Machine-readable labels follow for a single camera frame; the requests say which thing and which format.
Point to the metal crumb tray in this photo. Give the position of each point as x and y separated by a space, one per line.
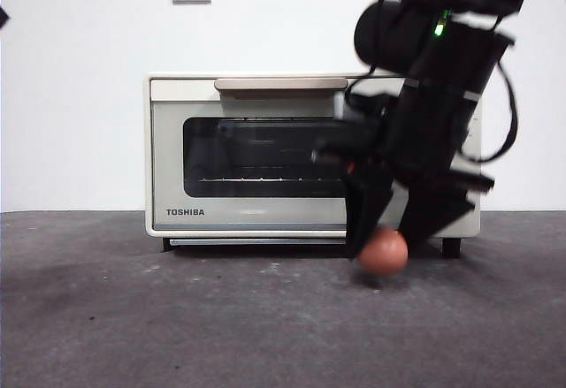
265 242

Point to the brown egg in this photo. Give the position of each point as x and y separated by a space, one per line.
384 253

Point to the cream Toshiba toaster oven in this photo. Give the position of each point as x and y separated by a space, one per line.
148 140

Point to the black oven foot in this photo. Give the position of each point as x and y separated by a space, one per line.
451 247
165 245

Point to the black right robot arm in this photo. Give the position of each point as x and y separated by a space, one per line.
451 74

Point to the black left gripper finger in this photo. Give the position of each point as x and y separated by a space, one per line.
3 16

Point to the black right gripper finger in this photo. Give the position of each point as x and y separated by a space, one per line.
367 211
431 215

